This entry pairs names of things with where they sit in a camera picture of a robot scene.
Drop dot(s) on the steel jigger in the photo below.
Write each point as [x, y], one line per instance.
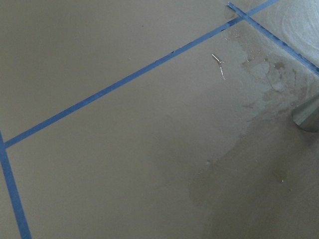
[306, 115]

